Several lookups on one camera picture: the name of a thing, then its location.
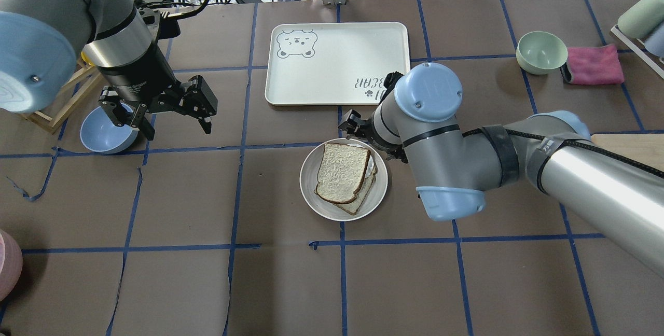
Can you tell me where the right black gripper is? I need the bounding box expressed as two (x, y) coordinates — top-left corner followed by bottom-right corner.
(338, 109), (408, 163)

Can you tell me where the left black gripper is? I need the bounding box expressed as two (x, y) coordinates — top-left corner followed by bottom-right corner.
(98, 43), (218, 142)

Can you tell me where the bread slice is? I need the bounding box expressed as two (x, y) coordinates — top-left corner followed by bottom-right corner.
(314, 143), (371, 204)
(334, 166), (377, 216)

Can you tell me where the white round plate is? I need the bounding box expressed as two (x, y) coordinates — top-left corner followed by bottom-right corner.
(299, 139), (389, 222)

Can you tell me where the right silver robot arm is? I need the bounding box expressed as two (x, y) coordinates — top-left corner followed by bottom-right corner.
(339, 63), (663, 275)

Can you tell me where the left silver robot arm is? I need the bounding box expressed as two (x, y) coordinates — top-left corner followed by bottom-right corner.
(1, 0), (218, 140)

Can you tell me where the bread slice on plate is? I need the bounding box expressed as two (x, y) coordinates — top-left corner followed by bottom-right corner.
(334, 166), (377, 216)

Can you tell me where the fried egg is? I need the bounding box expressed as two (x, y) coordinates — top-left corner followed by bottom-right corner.
(348, 142), (375, 178)

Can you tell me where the white bear tray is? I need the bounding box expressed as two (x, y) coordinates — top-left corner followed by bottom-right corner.
(264, 22), (410, 105)

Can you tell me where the blue bowl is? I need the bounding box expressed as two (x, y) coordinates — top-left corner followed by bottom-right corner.
(80, 107), (139, 155)

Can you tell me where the wooden rack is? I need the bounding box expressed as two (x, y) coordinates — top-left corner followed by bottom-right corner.
(18, 57), (103, 134)

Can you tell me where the green bowl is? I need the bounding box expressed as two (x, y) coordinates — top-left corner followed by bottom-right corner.
(516, 31), (569, 75)

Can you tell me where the pink bowl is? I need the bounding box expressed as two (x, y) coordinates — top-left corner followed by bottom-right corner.
(1, 230), (23, 301)

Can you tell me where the pink cloth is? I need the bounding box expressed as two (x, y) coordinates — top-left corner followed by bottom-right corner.
(560, 44), (625, 86)

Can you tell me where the wooden cutting board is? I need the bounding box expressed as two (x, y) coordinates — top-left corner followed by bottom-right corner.
(591, 134), (663, 171)

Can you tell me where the green cup on rack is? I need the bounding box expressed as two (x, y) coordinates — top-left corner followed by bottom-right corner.
(617, 0), (663, 38)

